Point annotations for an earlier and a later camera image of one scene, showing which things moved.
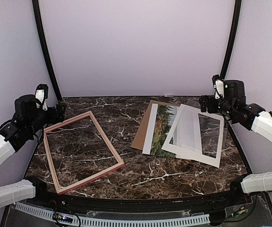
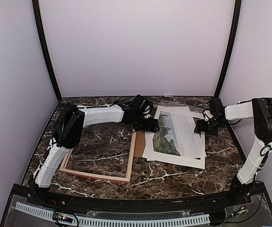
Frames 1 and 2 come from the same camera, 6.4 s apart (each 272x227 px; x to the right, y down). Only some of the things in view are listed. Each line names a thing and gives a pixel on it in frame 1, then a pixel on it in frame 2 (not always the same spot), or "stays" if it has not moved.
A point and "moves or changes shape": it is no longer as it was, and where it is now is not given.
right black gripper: x=211 y=108 → x=200 y=127
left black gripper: x=60 y=113 → x=149 y=128
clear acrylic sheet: x=198 y=135 → x=194 y=109
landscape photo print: x=165 y=115 moves or changes shape
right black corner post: x=233 y=38 stays
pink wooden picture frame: x=80 y=182 → x=99 y=176
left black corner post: x=35 y=3 stays
